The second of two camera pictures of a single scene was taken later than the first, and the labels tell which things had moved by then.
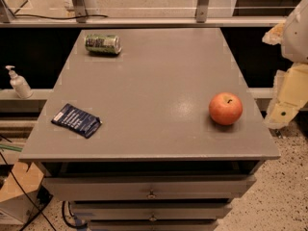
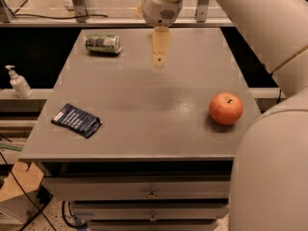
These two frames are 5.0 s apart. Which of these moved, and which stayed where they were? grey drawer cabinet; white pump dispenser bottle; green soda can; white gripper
Moved: white gripper
Stayed: grey drawer cabinet; green soda can; white pump dispenser bottle
